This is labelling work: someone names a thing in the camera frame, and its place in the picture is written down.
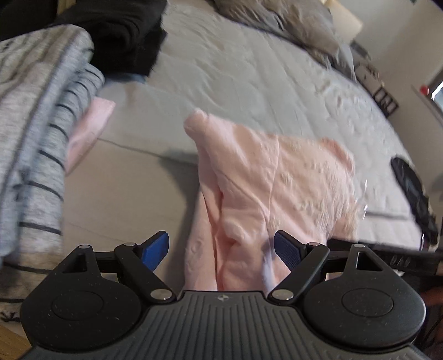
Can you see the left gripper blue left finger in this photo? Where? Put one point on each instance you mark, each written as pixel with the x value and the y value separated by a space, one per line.
pixel 134 266

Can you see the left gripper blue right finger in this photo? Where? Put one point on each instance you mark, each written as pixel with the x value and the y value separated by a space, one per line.
pixel 308 264

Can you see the pink embossed garment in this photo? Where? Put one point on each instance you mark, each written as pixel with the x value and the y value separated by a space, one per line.
pixel 253 184

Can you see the grey striped folded clothes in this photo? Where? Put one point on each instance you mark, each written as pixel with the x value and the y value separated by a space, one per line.
pixel 47 84

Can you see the folded black clothes pile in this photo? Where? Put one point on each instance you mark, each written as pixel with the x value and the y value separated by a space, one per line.
pixel 127 35

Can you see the grey bed sheet mattress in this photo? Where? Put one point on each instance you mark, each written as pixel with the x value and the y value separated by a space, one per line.
pixel 141 175

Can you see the small black garment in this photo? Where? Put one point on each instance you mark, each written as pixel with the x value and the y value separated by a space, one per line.
pixel 414 192

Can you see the folded light pink cloth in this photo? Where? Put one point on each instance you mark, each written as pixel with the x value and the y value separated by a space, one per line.
pixel 87 131

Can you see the red cup on sill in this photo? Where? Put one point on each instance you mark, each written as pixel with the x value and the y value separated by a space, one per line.
pixel 424 90

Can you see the grey crumpled duvet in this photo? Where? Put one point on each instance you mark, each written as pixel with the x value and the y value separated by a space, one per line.
pixel 308 24

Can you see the cream padded headboard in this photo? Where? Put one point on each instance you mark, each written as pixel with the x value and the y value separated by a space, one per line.
pixel 346 23

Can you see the right nightstand dark frame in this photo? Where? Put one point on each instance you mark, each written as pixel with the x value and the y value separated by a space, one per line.
pixel 371 79

